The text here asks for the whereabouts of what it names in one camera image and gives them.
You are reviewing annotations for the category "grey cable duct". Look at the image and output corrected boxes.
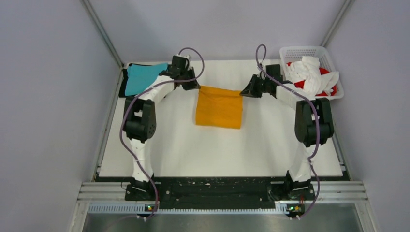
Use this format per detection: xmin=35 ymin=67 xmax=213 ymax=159
xmin=86 ymin=202 xmax=308 ymax=216

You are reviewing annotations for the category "white t shirt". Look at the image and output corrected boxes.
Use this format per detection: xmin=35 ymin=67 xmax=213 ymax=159
xmin=283 ymin=56 xmax=340 ymax=97

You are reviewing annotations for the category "red t shirt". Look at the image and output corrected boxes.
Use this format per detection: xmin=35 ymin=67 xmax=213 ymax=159
xmin=286 ymin=61 xmax=338 ymax=97

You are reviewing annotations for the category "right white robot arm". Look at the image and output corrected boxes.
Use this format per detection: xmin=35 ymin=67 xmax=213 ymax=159
xmin=240 ymin=63 xmax=334 ymax=201

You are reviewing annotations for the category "orange t shirt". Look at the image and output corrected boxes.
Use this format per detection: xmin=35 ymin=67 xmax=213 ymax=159
xmin=195 ymin=86 xmax=243 ymax=129

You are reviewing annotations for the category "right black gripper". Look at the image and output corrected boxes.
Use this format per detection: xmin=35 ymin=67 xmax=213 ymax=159
xmin=240 ymin=74 xmax=271 ymax=98

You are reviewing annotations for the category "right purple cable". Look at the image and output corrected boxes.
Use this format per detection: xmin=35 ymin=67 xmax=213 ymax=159
xmin=255 ymin=44 xmax=322 ymax=221

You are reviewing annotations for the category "purple cable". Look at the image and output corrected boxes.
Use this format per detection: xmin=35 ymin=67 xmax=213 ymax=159
xmin=255 ymin=44 xmax=322 ymax=221
xmin=119 ymin=47 xmax=205 ymax=221

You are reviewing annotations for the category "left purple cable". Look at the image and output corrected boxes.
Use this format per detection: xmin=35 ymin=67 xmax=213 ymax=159
xmin=119 ymin=47 xmax=205 ymax=221

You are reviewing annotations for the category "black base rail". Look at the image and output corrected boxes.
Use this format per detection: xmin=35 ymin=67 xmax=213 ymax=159
xmin=125 ymin=177 xmax=315 ymax=210

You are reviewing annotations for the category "folded black t shirt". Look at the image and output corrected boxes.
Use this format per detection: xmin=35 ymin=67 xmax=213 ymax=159
xmin=118 ymin=63 xmax=173 ymax=98

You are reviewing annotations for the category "folded teal t shirt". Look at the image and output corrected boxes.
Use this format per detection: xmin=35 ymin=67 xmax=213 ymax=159
xmin=124 ymin=62 xmax=169 ymax=97

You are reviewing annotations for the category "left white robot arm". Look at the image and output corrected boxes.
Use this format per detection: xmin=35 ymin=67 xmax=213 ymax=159
xmin=120 ymin=55 xmax=201 ymax=200

